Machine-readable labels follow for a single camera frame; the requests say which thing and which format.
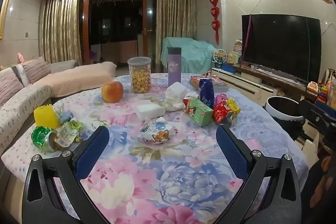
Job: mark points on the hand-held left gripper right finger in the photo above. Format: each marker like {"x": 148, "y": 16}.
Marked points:
{"x": 233, "y": 153}

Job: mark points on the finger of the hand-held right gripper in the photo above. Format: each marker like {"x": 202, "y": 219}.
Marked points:
{"x": 324, "y": 111}

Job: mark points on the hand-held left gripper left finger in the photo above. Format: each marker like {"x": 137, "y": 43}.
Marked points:
{"x": 90, "y": 153}

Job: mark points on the white trash bin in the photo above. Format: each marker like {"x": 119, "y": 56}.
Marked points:
{"x": 282, "y": 119}

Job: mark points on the orange red snack wrapper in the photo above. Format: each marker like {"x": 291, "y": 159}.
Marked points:
{"x": 220, "y": 112}

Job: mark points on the blue plastic bag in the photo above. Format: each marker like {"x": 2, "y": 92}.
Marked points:
{"x": 206, "y": 92}

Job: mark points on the red carton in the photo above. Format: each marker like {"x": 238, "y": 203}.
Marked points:
{"x": 190, "y": 98}

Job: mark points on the blue cartoon drink bottle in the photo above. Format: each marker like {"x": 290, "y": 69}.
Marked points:
{"x": 158, "y": 132}

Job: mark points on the white tissue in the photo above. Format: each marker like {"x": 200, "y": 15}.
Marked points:
{"x": 174, "y": 95}

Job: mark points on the person's right hand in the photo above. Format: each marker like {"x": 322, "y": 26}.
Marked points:
{"x": 325, "y": 162}

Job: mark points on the toy cash register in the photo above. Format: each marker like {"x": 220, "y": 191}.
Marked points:
{"x": 313, "y": 87}

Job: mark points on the backpack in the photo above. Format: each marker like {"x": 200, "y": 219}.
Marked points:
{"x": 330, "y": 78}

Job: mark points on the small blue wrapper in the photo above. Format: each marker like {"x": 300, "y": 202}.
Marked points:
{"x": 64, "y": 116}

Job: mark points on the yellow snack wrapper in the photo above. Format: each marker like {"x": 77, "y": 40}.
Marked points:
{"x": 233, "y": 106}

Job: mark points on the green carton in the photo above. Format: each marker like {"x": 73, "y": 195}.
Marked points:
{"x": 202, "y": 113}

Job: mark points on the pink plastic wrapper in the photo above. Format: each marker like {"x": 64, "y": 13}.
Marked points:
{"x": 220, "y": 98}

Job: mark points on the white television cabinet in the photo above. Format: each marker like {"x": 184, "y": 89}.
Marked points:
{"x": 244, "y": 85}

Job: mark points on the stack of children's books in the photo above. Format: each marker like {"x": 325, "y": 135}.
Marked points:
{"x": 210, "y": 82}

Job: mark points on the sofa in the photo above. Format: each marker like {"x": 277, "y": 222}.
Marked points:
{"x": 65, "y": 82}

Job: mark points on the television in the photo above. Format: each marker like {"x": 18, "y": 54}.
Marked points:
{"x": 281, "y": 45}

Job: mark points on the blue toy track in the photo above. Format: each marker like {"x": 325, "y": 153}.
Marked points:
{"x": 228, "y": 68}

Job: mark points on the bag of yellow snack balls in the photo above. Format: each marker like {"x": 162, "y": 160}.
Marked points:
{"x": 140, "y": 79}

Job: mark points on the colourful toy house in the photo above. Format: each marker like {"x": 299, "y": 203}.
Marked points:
{"x": 233, "y": 58}

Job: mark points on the ferris wheel toy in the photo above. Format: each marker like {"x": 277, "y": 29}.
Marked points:
{"x": 219, "y": 57}

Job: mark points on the pink striped pillow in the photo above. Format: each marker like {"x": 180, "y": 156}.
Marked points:
{"x": 36, "y": 70}
{"x": 10, "y": 87}

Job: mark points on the purple drink bottle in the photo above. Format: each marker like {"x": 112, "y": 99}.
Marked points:
{"x": 174, "y": 69}

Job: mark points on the teal furniture cover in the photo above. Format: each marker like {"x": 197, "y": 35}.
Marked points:
{"x": 191, "y": 56}

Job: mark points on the pink plush toy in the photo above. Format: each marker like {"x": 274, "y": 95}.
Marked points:
{"x": 20, "y": 57}

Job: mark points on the beige curtain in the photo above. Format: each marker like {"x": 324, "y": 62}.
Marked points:
{"x": 60, "y": 27}
{"x": 176, "y": 22}

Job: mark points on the glass balcony door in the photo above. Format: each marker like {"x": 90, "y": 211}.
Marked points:
{"x": 118, "y": 16}

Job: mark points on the red hanging decoration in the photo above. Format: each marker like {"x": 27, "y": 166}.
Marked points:
{"x": 214, "y": 11}

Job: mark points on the gold picture frame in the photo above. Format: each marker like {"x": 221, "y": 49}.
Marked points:
{"x": 6, "y": 6}

